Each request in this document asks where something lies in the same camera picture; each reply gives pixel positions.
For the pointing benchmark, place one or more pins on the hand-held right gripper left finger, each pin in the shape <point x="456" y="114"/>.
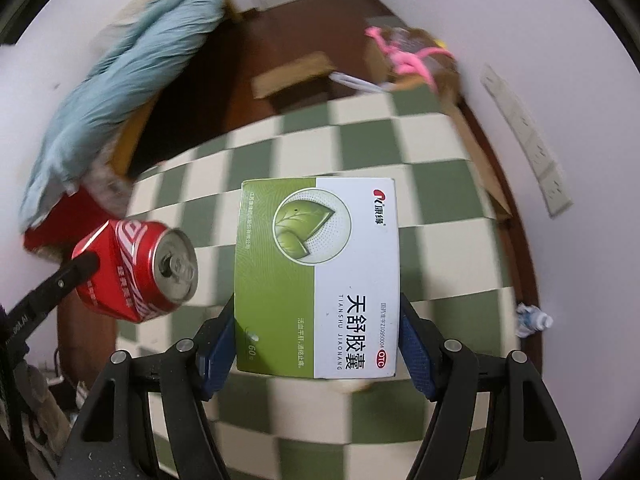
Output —
<point x="217" y="355"/>

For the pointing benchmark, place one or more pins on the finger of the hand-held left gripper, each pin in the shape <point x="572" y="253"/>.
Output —
<point x="62" y="280"/>

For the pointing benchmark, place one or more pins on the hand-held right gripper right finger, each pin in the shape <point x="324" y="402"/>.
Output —
<point x="417" y="355"/>

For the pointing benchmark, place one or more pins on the red soda can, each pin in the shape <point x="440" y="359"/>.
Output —
<point x="130" y="270"/>

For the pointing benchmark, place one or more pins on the green white medicine box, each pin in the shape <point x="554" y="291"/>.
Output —
<point x="310" y="270"/>

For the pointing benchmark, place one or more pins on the red blanket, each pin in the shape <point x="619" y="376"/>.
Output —
<point x="65" y="225"/>

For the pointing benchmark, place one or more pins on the grey white shoe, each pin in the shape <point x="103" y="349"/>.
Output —
<point x="45" y="405"/>

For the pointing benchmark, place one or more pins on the patterned beige bed sheet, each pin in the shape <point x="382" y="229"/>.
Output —
<point x="107" y="185"/>

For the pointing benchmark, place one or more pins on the crumpled clear plastic bottle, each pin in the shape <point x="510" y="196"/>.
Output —
<point x="532" y="320"/>

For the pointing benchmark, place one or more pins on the green white checkered tablecloth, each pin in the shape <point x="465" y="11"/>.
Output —
<point x="440" y="195"/>

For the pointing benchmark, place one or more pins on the wooden table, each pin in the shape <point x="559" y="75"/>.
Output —
<point x="482" y="170"/>

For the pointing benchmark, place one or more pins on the light blue duvet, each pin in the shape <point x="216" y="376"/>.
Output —
<point x="125" y="85"/>

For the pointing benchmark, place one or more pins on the open cardboard box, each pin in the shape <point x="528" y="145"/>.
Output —
<point x="445" y="80"/>

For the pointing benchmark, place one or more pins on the white paper strip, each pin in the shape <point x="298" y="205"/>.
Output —
<point x="357" y="82"/>

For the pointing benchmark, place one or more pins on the small wooden stool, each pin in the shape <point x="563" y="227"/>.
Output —
<point x="295" y="72"/>

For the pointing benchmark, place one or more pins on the pink plush toy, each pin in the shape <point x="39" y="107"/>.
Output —
<point x="405" y="60"/>

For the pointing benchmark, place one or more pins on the wooden bed frame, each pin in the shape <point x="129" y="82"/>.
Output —
<point x="132" y="140"/>

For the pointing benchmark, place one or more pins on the white wall socket strip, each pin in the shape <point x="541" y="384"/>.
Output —
<point x="530" y="140"/>

